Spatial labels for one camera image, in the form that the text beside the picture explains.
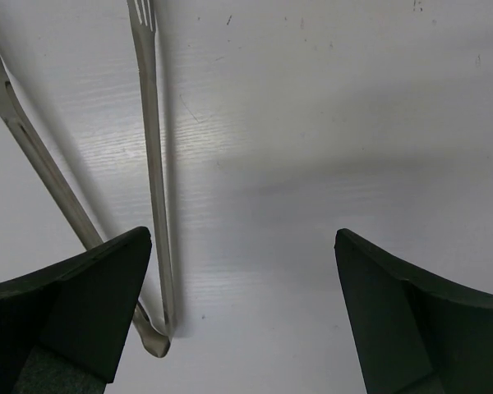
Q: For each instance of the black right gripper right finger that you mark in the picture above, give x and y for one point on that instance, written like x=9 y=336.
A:
x=414 y=331

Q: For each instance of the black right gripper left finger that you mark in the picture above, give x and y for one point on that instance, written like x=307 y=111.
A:
x=63 y=328

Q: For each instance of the stainless steel tongs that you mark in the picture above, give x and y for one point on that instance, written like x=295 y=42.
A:
x=161 y=172

